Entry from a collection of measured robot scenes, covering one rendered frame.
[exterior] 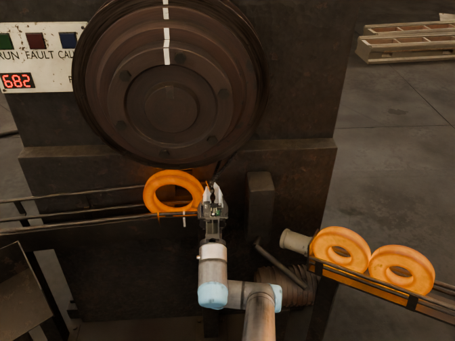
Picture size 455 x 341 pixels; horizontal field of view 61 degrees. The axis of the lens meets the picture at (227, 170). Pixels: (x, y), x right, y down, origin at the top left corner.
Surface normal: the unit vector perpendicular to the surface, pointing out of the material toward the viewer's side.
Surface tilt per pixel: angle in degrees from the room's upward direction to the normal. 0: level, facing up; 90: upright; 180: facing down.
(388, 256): 90
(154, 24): 28
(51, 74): 90
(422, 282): 90
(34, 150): 0
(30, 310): 5
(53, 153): 0
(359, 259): 90
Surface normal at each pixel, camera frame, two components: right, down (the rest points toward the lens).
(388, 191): 0.00, -0.79
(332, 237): -0.52, 0.51
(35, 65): 0.07, 0.61
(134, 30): -0.32, -0.36
